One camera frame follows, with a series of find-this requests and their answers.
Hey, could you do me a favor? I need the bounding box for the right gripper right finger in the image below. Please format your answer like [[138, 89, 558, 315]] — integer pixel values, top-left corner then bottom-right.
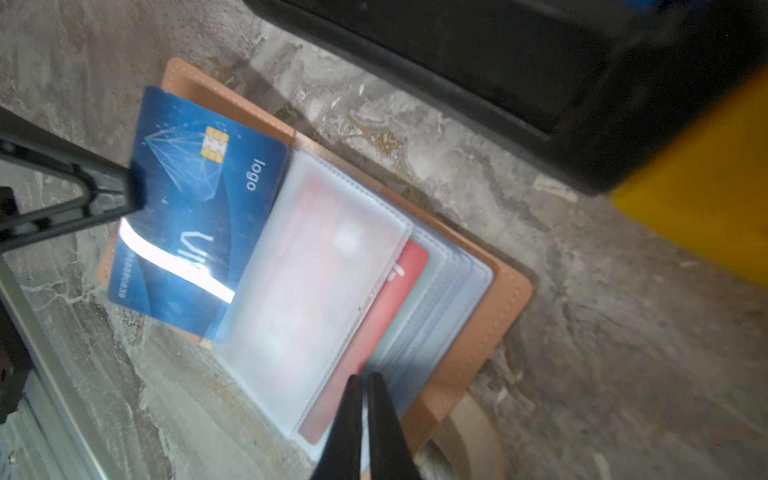
[[368, 372, 422, 480]]

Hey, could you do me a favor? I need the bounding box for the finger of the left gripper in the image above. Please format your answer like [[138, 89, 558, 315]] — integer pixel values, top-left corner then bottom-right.
[[1, 108, 145, 252]]

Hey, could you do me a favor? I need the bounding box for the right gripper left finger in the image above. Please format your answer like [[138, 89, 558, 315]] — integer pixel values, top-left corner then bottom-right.
[[310, 375, 363, 480]]

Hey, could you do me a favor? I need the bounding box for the blue VIP credit card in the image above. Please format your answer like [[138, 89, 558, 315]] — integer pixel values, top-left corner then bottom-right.
[[108, 87, 288, 337]]

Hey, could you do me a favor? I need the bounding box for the tan leather card holder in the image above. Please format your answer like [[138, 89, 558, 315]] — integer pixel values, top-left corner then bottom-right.
[[97, 57, 535, 480]]

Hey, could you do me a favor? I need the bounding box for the red VIP credit card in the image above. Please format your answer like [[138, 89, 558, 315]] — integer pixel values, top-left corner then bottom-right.
[[298, 240, 429, 445]]

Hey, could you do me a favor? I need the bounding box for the yellow plastic bin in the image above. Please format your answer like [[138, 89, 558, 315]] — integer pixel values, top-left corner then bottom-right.
[[612, 69, 767, 286]]

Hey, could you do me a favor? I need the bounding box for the black plastic bin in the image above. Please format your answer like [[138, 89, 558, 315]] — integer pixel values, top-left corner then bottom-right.
[[250, 1, 767, 194]]

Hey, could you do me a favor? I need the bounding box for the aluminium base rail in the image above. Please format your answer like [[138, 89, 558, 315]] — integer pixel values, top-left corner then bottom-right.
[[1, 262, 124, 479]]

